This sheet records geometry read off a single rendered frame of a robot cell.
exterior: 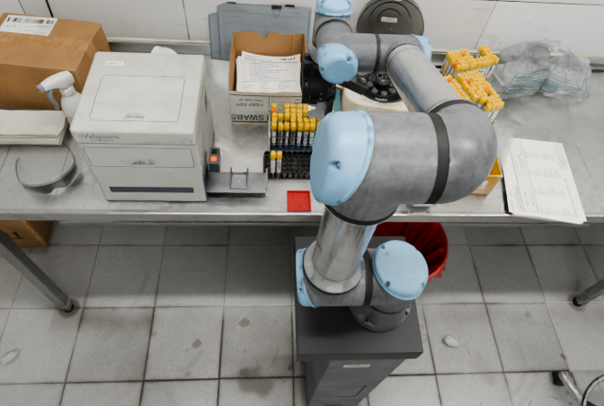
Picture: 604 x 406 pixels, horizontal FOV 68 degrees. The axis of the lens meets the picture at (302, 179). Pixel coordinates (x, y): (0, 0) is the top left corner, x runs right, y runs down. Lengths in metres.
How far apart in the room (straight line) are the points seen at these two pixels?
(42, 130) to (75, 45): 0.27
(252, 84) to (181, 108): 0.44
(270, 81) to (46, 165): 0.72
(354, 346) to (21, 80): 1.20
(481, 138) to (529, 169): 1.01
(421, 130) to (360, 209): 0.12
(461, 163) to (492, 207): 0.91
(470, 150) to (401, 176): 0.09
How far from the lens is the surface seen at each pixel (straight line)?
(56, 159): 1.50
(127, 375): 2.08
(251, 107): 1.40
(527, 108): 1.79
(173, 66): 1.22
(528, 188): 1.52
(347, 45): 0.89
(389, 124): 0.53
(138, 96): 1.16
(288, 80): 1.52
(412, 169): 0.53
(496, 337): 2.28
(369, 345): 1.09
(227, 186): 1.27
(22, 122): 1.59
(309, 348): 1.07
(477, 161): 0.56
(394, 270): 0.90
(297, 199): 1.29
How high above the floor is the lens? 1.97
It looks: 55 degrees down
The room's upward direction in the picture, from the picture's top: 7 degrees clockwise
